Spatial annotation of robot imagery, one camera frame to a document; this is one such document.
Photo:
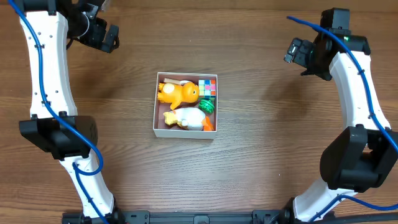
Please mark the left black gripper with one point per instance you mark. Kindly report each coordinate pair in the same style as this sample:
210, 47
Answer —
104, 37

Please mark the white wooden rattle drum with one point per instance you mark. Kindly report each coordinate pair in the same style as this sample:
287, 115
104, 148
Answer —
176, 82

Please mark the orange dinosaur toy figure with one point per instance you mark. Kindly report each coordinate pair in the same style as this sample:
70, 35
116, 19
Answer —
177, 94

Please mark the multicolour puzzle cube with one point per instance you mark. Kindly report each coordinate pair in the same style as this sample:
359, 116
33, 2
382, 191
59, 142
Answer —
207, 89

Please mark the green round plastic toy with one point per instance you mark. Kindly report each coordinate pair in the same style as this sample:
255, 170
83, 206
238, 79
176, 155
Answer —
207, 106

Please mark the white duck plush toy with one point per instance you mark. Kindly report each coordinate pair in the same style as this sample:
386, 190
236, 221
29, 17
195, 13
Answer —
192, 119

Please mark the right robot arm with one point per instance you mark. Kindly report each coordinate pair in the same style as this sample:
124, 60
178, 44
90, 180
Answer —
363, 155

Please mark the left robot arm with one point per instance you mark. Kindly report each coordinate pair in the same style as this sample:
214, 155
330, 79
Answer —
54, 126

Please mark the white box pink interior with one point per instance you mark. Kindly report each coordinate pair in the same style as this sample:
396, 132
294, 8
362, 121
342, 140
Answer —
163, 130

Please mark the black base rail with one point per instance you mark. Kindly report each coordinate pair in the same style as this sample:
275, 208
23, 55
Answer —
256, 216

